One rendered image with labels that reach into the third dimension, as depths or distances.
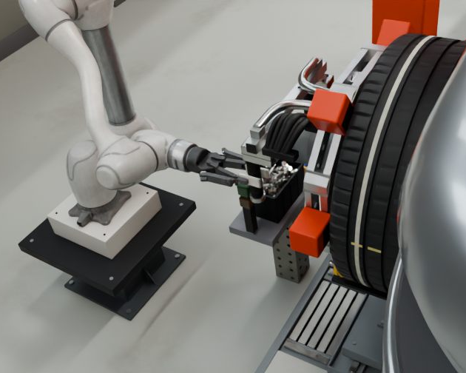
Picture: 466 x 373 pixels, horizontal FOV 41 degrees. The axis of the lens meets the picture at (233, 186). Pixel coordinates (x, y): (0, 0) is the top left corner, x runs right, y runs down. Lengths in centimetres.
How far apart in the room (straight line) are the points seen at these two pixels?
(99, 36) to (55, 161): 140
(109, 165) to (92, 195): 61
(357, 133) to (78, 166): 115
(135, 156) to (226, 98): 188
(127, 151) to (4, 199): 166
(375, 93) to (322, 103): 12
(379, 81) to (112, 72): 105
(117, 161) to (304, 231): 55
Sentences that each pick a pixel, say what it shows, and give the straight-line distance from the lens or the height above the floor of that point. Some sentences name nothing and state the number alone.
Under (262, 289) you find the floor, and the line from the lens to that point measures 251.
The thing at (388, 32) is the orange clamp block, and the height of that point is 110.
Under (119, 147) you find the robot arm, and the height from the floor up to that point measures 94.
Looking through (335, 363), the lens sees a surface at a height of 15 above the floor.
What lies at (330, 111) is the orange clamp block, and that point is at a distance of 139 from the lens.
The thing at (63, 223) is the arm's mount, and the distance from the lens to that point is 241.
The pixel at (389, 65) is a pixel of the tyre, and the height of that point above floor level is 117.
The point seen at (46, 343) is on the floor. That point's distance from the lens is 259.
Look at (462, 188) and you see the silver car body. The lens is 46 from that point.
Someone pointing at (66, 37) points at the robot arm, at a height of 112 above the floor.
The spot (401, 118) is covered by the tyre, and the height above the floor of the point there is 113.
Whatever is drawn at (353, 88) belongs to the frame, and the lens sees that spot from 149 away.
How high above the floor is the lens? 194
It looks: 41 degrees down
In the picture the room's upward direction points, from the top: 10 degrees counter-clockwise
